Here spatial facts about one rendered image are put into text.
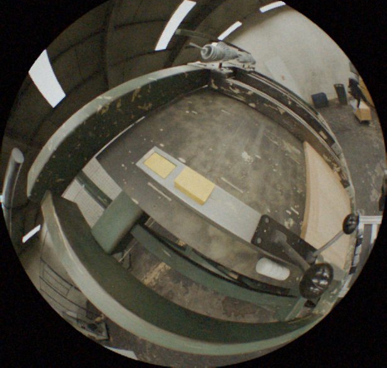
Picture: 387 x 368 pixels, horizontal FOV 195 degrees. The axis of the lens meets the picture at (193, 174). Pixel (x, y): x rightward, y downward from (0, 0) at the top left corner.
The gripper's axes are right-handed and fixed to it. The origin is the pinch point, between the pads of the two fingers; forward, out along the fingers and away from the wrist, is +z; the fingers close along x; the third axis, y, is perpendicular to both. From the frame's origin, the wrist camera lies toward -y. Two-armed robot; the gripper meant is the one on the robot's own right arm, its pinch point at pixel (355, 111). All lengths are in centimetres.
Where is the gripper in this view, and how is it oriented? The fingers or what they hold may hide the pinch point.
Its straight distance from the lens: 101.0
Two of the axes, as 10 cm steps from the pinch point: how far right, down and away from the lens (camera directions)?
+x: -6.1, 7.1, -3.4
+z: 3.2, 6.2, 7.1
